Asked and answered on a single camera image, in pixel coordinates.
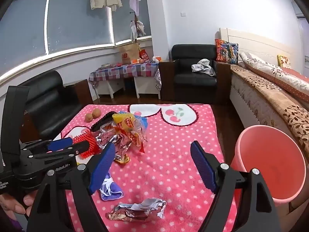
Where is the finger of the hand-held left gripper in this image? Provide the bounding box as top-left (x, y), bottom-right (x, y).
top-left (30, 141), bottom-right (90, 162)
top-left (21, 137), bottom-right (73, 153)

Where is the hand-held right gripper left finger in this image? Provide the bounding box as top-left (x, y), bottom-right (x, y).
top-left (26, 142), bottom-right (116, 232)

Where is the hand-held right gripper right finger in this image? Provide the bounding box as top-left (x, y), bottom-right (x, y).
top-left (190, 141), bottom-right (283, 232)

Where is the red spiky brush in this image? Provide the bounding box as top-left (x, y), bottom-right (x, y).
top-left (73, 129), bottom-right (99, 159)

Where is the black foam fruit net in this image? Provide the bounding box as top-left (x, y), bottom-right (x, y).
top-left (91, 111), bottom-right (118, 133)

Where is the clear red label snack wrapper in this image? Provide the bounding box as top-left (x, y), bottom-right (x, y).
top-left (118, 115), bottom-right (148, 153)

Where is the pink plastic bucket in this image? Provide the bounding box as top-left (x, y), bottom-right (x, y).
top-left (228, 126), bottom-right (306, 206)

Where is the person's left hand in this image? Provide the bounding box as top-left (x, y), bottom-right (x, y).
top-left (0, 190), bottom-right (39, 220)

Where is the orange yellow wrapper piece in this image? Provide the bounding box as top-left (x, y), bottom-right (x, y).
top-left (113, 153), bottom-right (131, 164)

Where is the silver foil wrapper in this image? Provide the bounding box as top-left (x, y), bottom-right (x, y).
top-left (95, 128), bottom-right (132, 161)

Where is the pink polka dot blanket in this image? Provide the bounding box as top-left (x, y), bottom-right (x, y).
top-left (52, 104), bottom-right (242, 232)

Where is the black leather sofa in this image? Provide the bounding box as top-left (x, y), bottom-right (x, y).
top-left (18, 70), bottom-right (93, 139)

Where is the crumpled brown foil wrapper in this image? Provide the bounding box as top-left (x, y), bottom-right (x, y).
top-left (108, 198), bottom-right (167, 223)

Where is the white quilted mattress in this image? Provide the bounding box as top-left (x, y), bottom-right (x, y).
top-left (229, 74), bottom-right (297, 150)

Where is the black leather armchair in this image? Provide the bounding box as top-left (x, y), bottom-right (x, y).
top-left (159, 44), bottom-right (232, 104)

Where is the checkered cloth side table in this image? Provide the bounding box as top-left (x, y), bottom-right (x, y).
top-left (88, 61), bottom-right (162, 90)

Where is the white desk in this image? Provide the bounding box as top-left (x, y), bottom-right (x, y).
top-left (95, 76), bottom-right (161, 99)

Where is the white crumpled cloth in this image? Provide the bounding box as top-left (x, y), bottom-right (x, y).
top-left (192, 58), bottom-right (216, 76)

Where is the bed with patterned bedding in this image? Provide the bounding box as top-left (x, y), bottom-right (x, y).
top-left (230, 64), bottom-right (309, 155)

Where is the brown paper bag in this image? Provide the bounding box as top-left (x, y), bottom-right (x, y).
top-left (119, 43), bottom-right (140, 65)

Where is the red paper bag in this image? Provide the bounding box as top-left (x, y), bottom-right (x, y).
top-left (139, 49), bottom-right (150, 63)

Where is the floral white quilt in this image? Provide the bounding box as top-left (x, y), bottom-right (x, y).
top-left (239, 52), bottom-right (309, 97)

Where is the colourful printed cushion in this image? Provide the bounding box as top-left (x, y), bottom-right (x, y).
top-left (215, 39), bottom-right (239, 63)

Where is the curved bay window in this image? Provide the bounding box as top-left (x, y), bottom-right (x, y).
top-left (0, 0), bottom-right (152, 75)

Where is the white plastic bag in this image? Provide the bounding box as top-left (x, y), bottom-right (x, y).
top-left (130, 20), bottom-right (146, 41)

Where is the cream wooden headboard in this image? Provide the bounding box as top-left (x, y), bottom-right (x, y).
top-left (219, 27), bottom-right (300, 66)

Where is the wooden coat rack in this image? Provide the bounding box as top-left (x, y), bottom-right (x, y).
top-left (129, 5), bottom-right (145, 45)

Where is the lilac cloth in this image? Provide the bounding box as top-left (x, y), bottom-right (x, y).
top-left (129, 0), bottom-right (140, 17)

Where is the lilac wardrobe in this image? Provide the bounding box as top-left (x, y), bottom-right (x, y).
top-left (296, 12), bottom-right (309, 70)

